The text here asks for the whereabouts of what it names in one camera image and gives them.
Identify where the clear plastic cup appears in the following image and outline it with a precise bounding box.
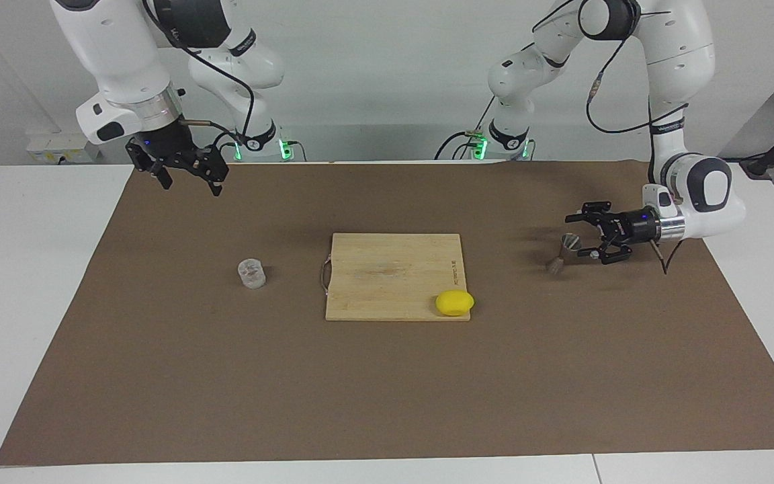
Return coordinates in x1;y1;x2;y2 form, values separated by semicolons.
237;258;267;290

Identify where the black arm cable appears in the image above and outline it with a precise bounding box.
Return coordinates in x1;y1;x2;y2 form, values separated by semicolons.
531;0;690;276
142;0;257;165

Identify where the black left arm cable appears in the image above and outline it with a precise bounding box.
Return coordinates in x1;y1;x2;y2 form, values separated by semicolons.
531;0;690;276

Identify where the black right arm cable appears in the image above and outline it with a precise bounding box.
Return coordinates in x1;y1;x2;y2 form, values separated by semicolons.
142;0;257;165

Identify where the wooden cutting board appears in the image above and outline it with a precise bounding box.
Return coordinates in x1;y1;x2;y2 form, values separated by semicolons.
320;233;472;322

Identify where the metal jigger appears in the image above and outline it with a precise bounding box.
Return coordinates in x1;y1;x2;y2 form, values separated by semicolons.
546;233;582;275

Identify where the white socket box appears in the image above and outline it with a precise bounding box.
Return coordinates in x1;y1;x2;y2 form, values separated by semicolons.
26;132;100;164

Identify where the yellow lemon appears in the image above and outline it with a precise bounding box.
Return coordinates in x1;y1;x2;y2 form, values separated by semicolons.
435;290;476;317

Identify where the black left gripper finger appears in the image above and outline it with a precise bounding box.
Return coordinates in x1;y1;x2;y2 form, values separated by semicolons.
576;243;634;266
565;201;613;224

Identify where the brown table mat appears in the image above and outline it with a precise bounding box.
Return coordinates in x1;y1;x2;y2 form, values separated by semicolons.
0;160;774;467

